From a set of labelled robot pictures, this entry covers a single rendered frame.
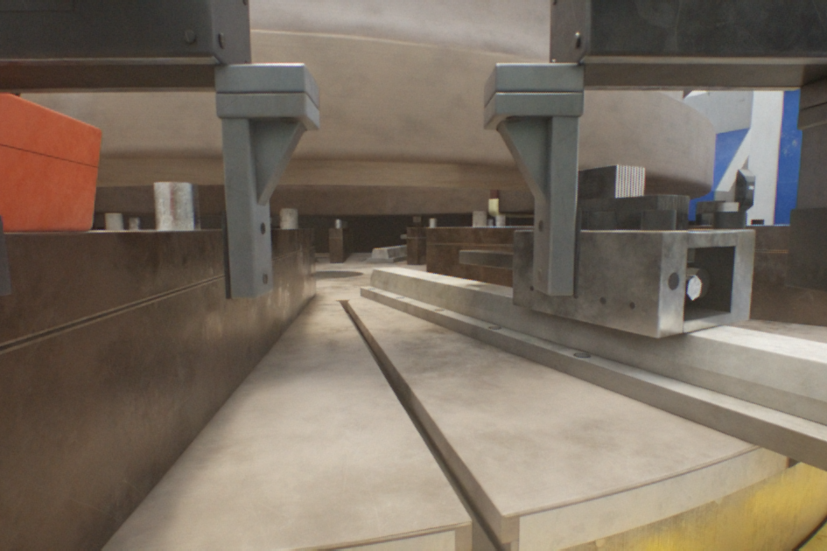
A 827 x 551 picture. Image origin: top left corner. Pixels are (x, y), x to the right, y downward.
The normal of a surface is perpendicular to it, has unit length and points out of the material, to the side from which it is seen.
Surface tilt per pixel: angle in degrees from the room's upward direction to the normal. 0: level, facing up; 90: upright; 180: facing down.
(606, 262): 90
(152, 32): 90
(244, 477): 0
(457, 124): 90
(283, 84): 90
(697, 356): 71
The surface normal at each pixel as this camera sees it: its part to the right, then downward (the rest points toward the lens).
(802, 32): 0.02, 0.11
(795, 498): 0.50, 0.09
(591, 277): -0.89, 0.06
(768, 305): -0.64, 0.09
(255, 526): -0.01, -0.99
